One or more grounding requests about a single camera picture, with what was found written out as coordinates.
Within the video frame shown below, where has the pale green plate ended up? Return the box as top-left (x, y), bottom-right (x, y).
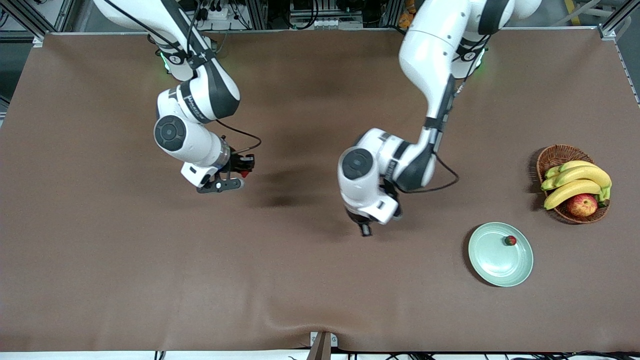
top-left (468, 222), bottom-right (534, 288)

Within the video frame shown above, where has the brown table mat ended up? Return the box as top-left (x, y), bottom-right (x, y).
top-left (0, 29), bottom-right (640, 353)

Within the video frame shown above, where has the metal pole clamp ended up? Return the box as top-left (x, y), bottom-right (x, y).
top-left (306, 331), bottom-right (339, 360)

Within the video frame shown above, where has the white power strip with plugs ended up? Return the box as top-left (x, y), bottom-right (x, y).
top-left (200, 0), bottom-right (231, 21)

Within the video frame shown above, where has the brown wicker basket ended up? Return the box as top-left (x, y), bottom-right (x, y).
top-left (536, 144), bottom-right (611, 224)

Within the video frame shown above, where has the yellow banana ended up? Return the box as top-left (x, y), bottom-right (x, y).
top-left (543, 179), bottom-right (604, 211)
top-left (541, 165), bottom-right (613, 203)
top-left (544, 160), bottom-right (598, 180)

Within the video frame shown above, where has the bag of orange bread rolls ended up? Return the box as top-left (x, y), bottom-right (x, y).
top-left (398, 0), bottom-right (417, 29)

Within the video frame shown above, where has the red apple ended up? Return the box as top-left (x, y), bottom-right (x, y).
top-left (566, 193), bottom-right (599, 218)

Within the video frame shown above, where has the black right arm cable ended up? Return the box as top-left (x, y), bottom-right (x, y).
top-left (100, 0), bottom-right (262, 154)

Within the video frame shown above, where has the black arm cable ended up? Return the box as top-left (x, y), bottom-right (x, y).
top-left (100, 0), bottom-right (262, 154)
top-left (402, 30), bottom-right (490, 195)

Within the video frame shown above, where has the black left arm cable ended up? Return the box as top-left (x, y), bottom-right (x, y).
top-left (402, 30), bottom-right (490, 195)

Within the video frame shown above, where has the aluminium frame strut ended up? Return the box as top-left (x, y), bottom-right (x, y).
top-left (597, 0), bottom-right (640, 106)
top-left (0, 0), bottom-right (76, 48)

